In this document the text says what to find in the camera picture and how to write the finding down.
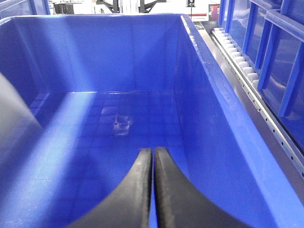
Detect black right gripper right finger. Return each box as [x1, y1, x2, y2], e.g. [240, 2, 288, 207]
[154, 147, 248, 228]

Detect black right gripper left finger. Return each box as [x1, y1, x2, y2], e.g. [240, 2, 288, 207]
[68, 148, 152, 228]

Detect large blue target bin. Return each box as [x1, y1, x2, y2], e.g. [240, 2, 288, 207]
[0, 14, 304, 228]

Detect white roller conveyor rail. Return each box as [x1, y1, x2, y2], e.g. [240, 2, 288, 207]
[211, 28, 304, 178]

